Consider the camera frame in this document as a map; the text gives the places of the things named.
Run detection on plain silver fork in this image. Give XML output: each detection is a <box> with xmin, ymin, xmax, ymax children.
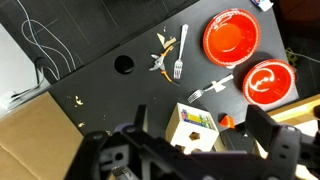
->
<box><xmin>173</xmin><ymin>23</ymin><xmax>190</xmax><ymax>80</ymax></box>

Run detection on thin white cable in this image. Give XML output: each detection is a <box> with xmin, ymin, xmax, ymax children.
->
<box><xmin>16</xmin><ymin>0</ymin><xmax>78</xmax><ymax>81</ymax></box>

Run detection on pliers with orange handles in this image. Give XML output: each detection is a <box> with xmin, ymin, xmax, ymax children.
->
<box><xmin>148</xmin><ymin>44</ymin><xmax>175</xmax><ymax>84</ymax></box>

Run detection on large cardboard box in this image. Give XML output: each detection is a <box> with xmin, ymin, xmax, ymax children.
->
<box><xmin>0</xmin><ymin>91</ymin><xmax>85</xmax><ymax>180</ymax></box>

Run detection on small orange block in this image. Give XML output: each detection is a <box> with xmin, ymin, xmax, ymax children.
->
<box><xmin>218</xmin><ymin>114</ymin><xmax>236</xmax><ymax>130</ymax></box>

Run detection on red bowl with white swirl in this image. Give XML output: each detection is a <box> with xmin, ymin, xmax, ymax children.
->
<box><xmin>242</xmin><ymin>58</ymin><xmax>297</xmax><ymax>107</ymax></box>

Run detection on plain red bowl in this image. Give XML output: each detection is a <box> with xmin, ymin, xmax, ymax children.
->
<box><xmin>202</xmin><ymin>8</ymin><xmax>262</xmax><ymax>68</ymax></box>

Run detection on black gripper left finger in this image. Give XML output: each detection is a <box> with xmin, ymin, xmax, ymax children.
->
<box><xmin>64</xmin><ymin>104</ymin><xmax>148</xmax><ymax>180</ymax></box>

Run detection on small wooden stick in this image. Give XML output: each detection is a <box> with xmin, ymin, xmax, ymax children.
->
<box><xmin>163</xmin><ymin>36</ymin><xmax>178</xmax><ymax>48</ymax></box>

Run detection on blue and white tube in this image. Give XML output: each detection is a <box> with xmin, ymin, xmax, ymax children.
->
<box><xmin>250</xmin><ymin>0</ymin><xmax>275</xmax><ymax>12</ymax></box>

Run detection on small wooden triangle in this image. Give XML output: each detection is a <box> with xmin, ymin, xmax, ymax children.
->
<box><xmin>156</xmin><ymin>32</ymin><xmax>167</xmax><ymax>48</ymax></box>

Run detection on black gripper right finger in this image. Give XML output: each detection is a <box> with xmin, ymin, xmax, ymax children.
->
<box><xmin>245</xmin><ymin>104</ymin><xmax>303</xmax><ymax>180</ymax></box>

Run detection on wooden shape sorter cube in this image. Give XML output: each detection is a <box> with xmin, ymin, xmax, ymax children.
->
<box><xmin>165</xmin><ymin>102</ymin><xmax>221</xmax><ymax>156</ymax></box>

